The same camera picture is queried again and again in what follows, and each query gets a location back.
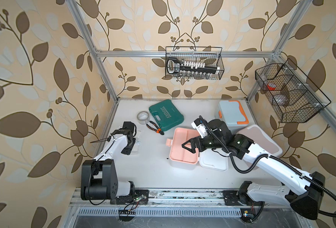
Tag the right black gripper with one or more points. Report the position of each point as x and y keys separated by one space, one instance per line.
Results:
x=198 y=140

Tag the pink tray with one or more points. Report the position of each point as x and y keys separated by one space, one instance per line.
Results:
x=180 y=154

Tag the white box pink trim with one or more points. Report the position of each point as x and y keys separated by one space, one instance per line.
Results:
x=211 y=160

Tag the blue box orange trim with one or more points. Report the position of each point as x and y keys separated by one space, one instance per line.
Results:
x=232 y=113

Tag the pink first aid box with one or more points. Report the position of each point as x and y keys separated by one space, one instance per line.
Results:
x=260 y=137

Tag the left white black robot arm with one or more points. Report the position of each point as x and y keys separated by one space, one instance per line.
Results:
x=99 y=179

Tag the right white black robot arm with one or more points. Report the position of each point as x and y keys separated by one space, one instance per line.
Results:
x=300 y=190

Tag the orange black pliers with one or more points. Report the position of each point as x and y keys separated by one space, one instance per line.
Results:
x=154 y=127

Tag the green plastic tool case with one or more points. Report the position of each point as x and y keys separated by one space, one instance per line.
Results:
x=166 y=115

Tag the red tape roll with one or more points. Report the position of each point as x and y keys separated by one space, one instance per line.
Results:
x=271 y=86

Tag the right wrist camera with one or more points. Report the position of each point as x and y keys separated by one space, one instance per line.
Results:
x=200 y=127

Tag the grey duct tape roll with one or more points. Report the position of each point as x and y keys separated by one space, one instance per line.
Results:
x=143 y=117

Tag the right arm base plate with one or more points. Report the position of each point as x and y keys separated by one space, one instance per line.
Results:
x=233 y=196

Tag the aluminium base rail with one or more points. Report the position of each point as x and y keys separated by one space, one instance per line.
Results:
x=173 y=197

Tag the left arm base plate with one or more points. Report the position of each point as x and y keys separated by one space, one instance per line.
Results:
x=140 y=196

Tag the back wire basket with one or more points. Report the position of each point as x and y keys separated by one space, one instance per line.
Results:
x=211 y=56

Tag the wire basket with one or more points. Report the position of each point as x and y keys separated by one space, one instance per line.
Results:
x=298 y=96
x=211 y=56

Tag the black socket set rail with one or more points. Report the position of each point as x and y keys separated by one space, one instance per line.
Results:
x=174 y=66

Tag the right wire basket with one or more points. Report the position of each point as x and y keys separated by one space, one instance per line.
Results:
x=298 y=96

